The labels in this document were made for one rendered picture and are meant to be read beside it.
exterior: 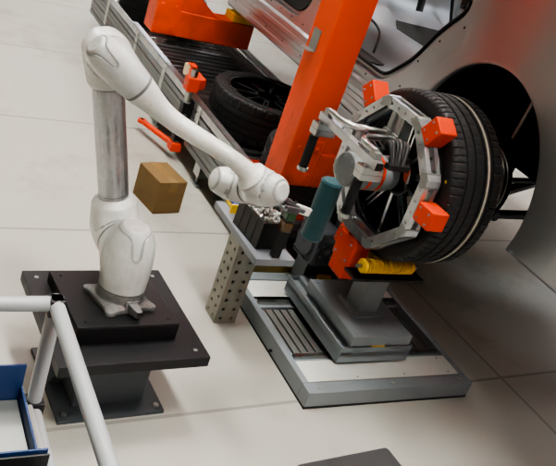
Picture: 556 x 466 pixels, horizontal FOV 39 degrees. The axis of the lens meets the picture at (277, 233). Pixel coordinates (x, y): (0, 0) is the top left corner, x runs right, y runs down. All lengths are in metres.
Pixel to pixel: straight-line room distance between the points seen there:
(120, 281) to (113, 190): 0.31
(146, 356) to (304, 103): 1.32
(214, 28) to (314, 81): 2.00
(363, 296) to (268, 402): 0.60
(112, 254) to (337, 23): 1.33
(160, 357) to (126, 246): 0.37
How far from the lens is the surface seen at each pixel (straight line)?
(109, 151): 2.52
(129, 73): 2.27
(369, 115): 3.01
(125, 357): 2.47
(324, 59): 3.20
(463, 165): 2.76
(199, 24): 5.10
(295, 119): 3.30
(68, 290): 2.60
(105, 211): 2.59
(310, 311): 3.29
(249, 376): 3.05
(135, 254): 2.45
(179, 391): 2.88
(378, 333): 3.19
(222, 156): 2.35
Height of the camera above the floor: 1.82
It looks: 26 degrees down
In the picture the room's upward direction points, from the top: 20 degrees clockwise
